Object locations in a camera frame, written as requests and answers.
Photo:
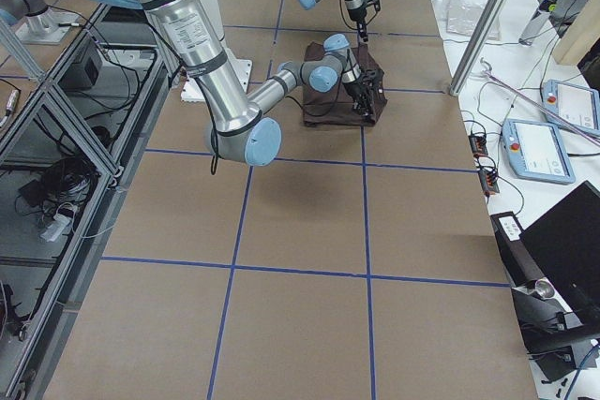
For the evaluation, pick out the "blue teach pendant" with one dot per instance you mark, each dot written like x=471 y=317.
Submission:
x=536 y=152
x=578 y=105

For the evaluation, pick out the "black box white label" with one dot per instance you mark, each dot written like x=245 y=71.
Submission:
x=516 y=259

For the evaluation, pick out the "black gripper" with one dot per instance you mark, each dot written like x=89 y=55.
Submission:
x=356 y=89
x=358 y=16

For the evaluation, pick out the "near blue teach pendant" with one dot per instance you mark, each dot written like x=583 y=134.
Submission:
x=536 y=152

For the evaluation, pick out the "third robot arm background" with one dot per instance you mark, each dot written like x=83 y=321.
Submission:
x=42 y=23

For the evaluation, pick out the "white pedestal column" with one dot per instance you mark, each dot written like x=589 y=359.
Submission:
x=220 y=20

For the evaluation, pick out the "silver metal cup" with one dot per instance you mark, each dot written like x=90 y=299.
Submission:
x=541 y=289

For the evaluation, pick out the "aluminium frame post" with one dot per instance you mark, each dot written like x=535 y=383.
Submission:
x=475 y=45

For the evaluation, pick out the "far blue teach pendant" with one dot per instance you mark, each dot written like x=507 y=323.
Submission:
x=578 y=105

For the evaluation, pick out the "brown t-shirt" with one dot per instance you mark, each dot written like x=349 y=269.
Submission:
x=335 y=107

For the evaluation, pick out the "silver reacher grabber tool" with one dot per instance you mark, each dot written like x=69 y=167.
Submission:
x=487 y=71

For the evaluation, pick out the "orange black connector hub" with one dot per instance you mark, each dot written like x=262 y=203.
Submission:
x=478 y=145
x=489 y=181

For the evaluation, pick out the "black monitor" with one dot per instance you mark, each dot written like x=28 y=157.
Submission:
x=564 y=243

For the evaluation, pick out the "plastic bagged cardboard sheet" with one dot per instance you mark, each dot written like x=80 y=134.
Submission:
x=462 y=16

